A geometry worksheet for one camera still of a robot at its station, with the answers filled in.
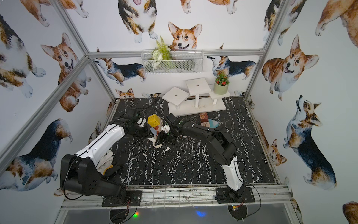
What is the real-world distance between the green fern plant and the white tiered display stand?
245 mm

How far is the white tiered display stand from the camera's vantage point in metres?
1.00

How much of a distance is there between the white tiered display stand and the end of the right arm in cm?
24

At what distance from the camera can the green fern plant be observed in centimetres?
81

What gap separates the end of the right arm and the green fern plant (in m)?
0.34

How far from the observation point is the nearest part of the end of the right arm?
28.3 inches
